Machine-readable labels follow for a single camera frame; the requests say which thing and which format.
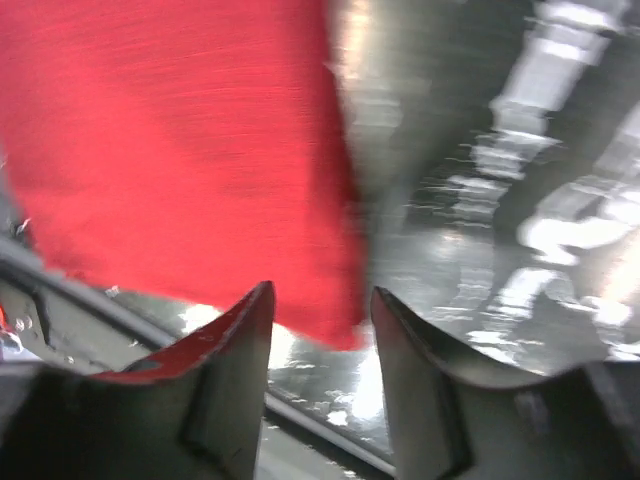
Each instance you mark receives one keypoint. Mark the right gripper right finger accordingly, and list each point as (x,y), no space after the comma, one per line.
(456,413)

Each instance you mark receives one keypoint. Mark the dark red cloth napkin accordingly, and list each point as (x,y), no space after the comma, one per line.
(189,149)

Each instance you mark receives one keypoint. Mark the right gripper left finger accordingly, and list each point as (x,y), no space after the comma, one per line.
(192,410)

